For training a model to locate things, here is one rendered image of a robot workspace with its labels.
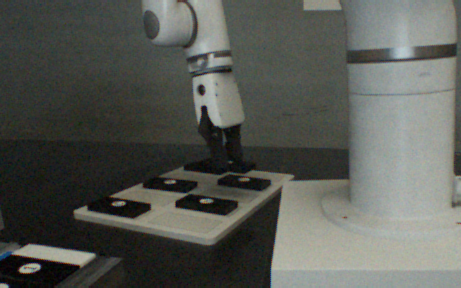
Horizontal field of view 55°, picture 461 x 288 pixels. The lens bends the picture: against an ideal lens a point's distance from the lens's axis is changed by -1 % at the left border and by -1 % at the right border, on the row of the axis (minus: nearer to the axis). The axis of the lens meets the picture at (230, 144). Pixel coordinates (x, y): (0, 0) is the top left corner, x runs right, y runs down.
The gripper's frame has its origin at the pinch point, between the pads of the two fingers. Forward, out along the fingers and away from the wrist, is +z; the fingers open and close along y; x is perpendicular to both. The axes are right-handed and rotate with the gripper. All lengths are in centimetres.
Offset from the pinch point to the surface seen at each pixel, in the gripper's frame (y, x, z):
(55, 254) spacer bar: -37.1, 4.5, 4.9
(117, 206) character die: -17.6, 12.4, 4.2
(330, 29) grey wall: 170, 23, -39
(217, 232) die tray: -17.0, -5.9, 9.2
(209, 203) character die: -8.9, 0.0, 6.8
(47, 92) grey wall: 114, 184, -37
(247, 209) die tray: -5.6, -5.2, 9.1
